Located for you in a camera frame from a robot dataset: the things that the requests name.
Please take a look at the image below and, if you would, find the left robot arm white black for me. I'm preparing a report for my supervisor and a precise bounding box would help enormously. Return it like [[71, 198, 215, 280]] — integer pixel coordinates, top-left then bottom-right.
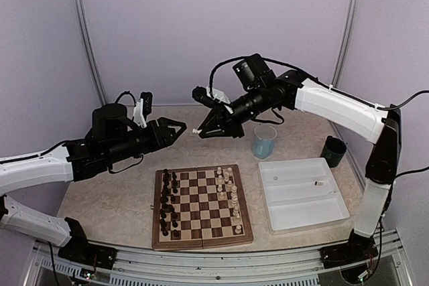
[[1, 101, 186, 263]]

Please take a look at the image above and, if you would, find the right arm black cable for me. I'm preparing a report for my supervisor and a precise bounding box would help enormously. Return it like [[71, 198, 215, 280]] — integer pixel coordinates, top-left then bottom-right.
[[207, 54, 429, 111]]

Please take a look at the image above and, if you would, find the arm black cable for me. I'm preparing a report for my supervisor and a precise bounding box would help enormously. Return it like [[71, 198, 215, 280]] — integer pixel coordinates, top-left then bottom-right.
[[207, 54, 429, 111], [107, 90, 145, 175]]

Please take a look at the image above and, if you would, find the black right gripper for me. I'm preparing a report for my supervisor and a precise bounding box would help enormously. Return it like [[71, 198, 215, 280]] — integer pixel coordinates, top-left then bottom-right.
[[198, 84, 270, 137]]

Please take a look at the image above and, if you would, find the white plastic divided tray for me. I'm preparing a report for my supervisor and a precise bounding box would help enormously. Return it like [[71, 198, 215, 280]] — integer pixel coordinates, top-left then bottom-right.
[[258, 157, 350, 235]]

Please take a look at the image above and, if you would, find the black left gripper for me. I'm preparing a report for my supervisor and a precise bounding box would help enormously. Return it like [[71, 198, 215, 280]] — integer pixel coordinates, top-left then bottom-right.
[[105, 117, 186, 165]]

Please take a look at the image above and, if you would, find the aluminium corner post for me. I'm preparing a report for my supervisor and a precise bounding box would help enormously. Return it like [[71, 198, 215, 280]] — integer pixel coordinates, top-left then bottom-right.
[[332, 0, 359, 88], [73, 0, 108, 105]]

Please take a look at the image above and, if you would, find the light blue mug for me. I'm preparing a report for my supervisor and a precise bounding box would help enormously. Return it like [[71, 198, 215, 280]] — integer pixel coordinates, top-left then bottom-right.
[[252, 124, 278, 159]]

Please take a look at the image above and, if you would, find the left aluminium corner post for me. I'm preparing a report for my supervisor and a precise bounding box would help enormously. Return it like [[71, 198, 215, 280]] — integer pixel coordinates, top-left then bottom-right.
[[73, 0, 108, 105]]

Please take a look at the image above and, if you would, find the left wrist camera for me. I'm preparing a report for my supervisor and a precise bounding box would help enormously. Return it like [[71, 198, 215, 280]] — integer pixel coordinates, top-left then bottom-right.
[[140, 92, 153, 117]]

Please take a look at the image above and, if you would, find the front aluminium rail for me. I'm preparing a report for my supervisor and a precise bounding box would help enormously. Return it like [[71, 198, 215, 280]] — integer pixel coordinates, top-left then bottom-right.
[[18, 224, 418, 285]]

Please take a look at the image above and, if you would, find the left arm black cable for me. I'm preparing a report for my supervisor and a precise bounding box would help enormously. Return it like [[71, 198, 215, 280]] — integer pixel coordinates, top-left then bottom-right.
[[107, 90, 145, 175]]

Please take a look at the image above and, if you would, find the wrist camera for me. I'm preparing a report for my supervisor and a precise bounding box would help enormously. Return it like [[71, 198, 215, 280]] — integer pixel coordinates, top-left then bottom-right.
[[140, 92, 153, 117], [192, 86, 214, 109]]

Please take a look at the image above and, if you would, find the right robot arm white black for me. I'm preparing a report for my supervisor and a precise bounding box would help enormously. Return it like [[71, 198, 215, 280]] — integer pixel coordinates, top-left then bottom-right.
[[192, 54, 402, 262]]

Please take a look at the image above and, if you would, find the row of black chess pieces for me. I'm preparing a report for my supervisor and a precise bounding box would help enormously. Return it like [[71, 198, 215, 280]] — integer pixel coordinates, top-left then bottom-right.
[[160, 169, 180, 240]]

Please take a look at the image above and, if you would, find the wooden chessboard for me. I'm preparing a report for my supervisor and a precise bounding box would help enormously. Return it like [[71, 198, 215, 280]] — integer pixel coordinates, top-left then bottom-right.
[[151, 164, 253, 251]]

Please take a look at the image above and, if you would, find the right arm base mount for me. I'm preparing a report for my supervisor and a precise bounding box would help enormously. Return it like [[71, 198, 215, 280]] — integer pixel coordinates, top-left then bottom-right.
[[320, 230, 379, 269]]

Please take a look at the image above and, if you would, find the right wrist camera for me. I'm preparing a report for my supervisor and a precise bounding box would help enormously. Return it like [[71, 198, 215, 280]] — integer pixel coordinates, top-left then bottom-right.
[[192, 86, 214, 109]]

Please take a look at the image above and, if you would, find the right aluminium corner post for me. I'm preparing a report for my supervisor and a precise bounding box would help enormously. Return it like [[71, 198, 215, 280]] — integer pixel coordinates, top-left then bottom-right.
[[332, 0, 359, 88]]

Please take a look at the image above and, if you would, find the dark green mug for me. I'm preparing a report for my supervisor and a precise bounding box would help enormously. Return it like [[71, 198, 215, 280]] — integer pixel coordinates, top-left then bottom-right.
[[320, 135, 347, 168]]

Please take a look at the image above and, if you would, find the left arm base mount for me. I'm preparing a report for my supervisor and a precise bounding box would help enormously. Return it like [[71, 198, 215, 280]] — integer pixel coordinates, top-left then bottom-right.
[[58, 217, 117, 270]]

